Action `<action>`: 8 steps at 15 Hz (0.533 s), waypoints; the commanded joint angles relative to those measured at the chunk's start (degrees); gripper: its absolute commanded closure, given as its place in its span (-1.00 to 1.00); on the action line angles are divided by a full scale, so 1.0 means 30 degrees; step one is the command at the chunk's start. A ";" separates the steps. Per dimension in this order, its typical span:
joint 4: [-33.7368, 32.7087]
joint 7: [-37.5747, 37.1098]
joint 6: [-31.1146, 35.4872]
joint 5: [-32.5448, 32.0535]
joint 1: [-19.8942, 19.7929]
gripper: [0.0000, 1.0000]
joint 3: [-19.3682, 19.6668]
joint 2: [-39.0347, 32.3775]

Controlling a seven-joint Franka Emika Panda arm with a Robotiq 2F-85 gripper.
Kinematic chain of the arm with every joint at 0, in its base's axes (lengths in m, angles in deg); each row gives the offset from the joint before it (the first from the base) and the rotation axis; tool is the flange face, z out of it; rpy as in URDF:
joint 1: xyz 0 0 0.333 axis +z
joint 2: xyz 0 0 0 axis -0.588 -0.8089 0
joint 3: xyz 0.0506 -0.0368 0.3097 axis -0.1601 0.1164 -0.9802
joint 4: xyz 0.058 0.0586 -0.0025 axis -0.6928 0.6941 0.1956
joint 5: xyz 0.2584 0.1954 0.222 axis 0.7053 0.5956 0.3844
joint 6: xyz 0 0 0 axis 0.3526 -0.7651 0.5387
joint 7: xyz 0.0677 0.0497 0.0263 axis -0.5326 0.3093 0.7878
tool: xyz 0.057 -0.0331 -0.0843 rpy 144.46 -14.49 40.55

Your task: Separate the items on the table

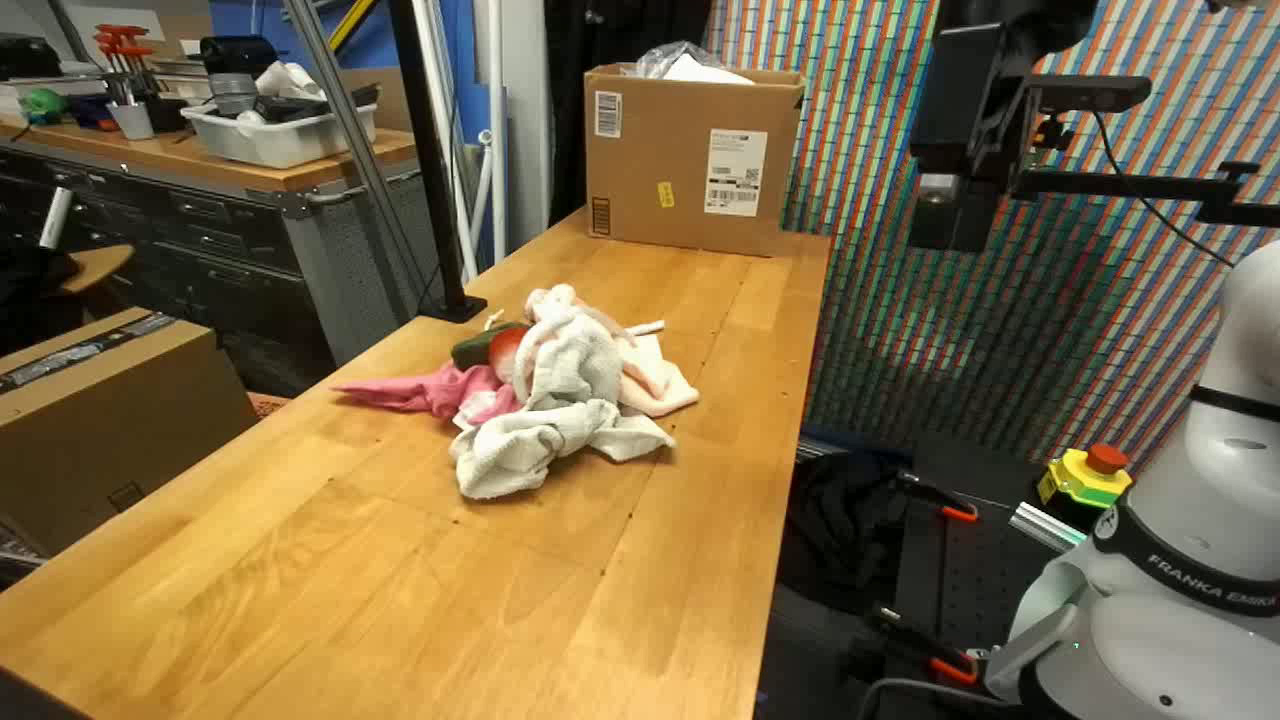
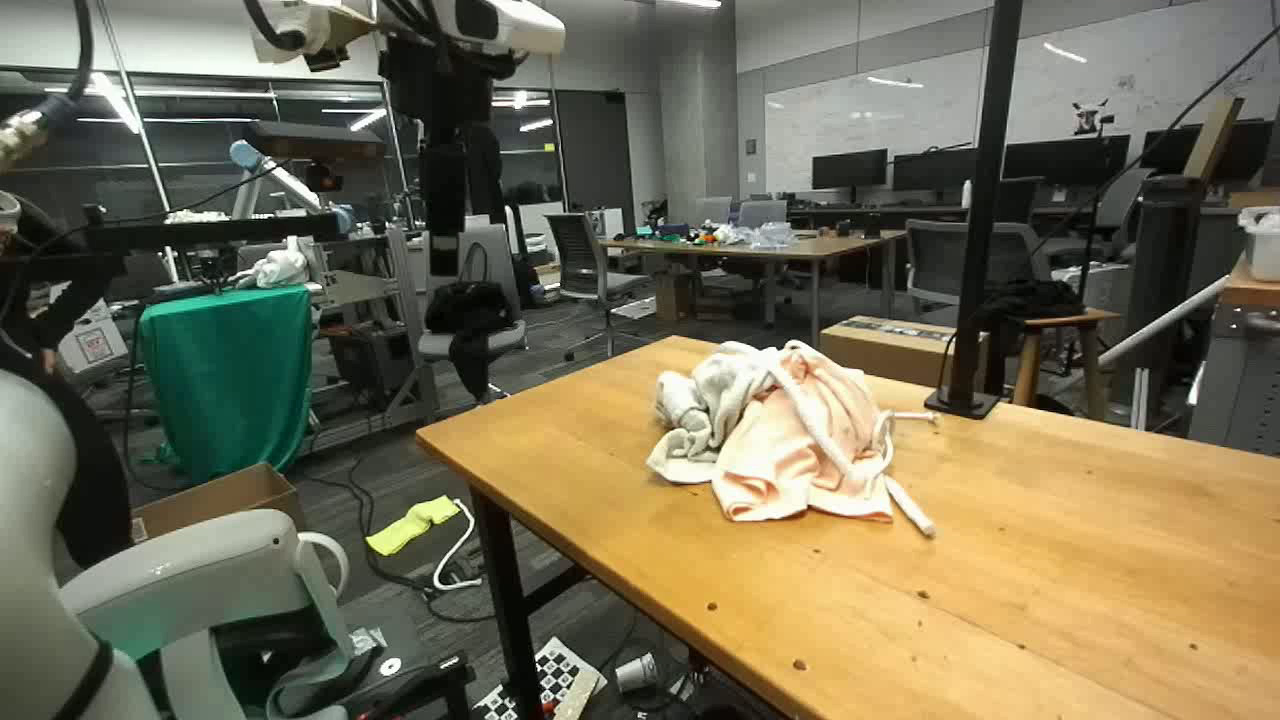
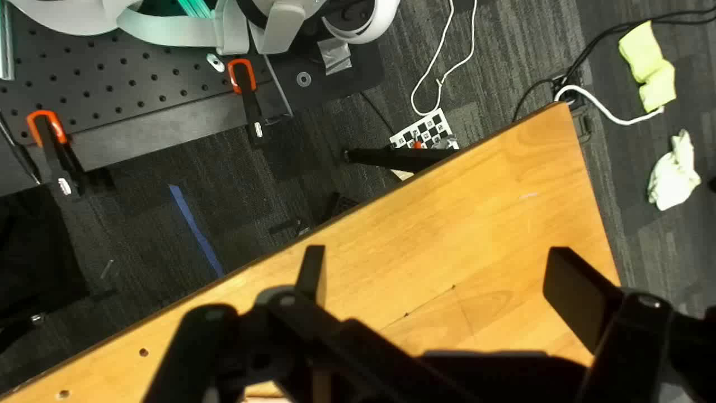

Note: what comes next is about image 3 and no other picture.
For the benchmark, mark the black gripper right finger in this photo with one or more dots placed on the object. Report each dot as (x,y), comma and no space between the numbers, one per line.
(580,296)

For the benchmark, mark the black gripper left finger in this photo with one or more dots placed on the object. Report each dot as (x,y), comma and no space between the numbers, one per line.
(311,273)

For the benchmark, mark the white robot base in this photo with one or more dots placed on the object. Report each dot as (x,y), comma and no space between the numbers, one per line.
(228,25)

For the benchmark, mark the white crumpled cloth on floor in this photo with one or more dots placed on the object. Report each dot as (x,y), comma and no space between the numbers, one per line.
(674,176)

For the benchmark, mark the checkerboard calibration card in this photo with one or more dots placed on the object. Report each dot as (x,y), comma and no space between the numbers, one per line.
(429,132)

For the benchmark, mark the yellow-green cloth on floor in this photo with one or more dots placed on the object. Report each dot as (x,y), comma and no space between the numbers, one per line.
(649,68)

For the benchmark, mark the orange-handled clamp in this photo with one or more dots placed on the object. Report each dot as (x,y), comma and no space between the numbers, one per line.
(244,83)
(59,162)

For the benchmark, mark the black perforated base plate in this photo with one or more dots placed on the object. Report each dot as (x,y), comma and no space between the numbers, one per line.
(118,96)

